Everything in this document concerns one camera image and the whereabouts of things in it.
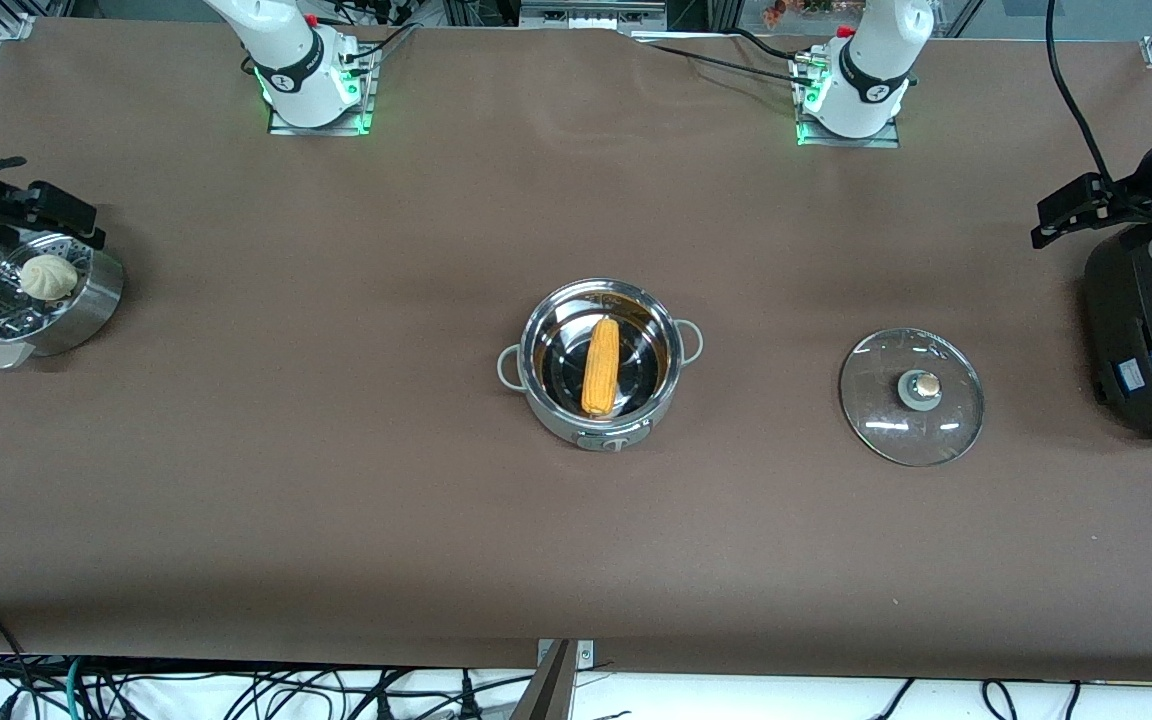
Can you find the silver steamer pot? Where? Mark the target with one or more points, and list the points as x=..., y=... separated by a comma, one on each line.
x=86, y=315

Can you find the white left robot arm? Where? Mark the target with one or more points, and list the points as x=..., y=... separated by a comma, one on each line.
x=866, y=75

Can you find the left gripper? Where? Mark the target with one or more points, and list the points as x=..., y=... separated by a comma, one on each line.
x=1128, y=195

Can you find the white steamed bun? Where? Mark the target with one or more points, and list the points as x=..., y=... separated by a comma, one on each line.
x=48, y=277

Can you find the black rice cooker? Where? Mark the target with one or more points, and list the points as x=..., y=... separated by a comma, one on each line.
x=1151, y=340

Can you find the metal table edge bracket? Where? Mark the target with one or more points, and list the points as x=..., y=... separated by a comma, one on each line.
x=586, y=655

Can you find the yellow corn cob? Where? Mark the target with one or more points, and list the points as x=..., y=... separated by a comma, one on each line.
x=600, y=368

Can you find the brown table cover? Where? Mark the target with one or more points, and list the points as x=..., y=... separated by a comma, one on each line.
x=436, y=520

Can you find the glass pot lid with knob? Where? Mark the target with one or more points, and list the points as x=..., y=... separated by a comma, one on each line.
x=911, y=420

